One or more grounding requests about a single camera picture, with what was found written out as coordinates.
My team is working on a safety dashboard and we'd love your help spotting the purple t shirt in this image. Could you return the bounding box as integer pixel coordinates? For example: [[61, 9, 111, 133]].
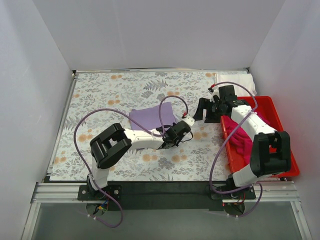
[[128, 101, 179, 151]]

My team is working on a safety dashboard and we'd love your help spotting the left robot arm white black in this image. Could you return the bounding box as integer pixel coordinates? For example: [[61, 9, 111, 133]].
[[87, 117, 195, 200]]

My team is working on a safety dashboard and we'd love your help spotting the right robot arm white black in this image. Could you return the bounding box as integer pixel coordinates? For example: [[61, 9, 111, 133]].
[[193, 81, 292, 199]]

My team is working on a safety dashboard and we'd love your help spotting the white folded t shirt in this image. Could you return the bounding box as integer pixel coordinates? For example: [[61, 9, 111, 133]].
[[216, 73, 257, 97]]

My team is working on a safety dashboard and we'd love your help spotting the magenta t shirt in bin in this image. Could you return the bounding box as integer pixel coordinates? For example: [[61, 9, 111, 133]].
[[224, 109, 271, 166]]

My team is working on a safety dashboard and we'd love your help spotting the red plastic bin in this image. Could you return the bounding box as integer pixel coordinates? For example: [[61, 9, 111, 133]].
[[220, 96, 284, 174]]

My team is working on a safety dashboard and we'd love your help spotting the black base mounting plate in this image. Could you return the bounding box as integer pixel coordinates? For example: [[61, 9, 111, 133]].
[[76, 180, 259, 212]]

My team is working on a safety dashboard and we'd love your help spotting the floral table mat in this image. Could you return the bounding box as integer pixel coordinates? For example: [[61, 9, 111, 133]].
[[50, 71, 230, 182]]

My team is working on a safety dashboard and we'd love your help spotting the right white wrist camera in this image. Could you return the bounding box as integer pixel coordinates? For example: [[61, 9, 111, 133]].
[[208, 84, 220, 102]]

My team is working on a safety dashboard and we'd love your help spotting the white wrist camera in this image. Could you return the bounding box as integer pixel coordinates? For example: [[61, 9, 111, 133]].
[[182, 114, 195, 127], [208, 84, 220, 102]]

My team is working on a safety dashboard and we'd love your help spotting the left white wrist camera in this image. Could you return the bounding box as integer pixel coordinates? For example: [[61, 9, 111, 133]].
[[182, 114, 195, 127]]

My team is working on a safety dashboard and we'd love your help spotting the aluminium frame rail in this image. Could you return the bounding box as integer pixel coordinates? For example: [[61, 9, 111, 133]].
[[22, 70, 311, 240]]

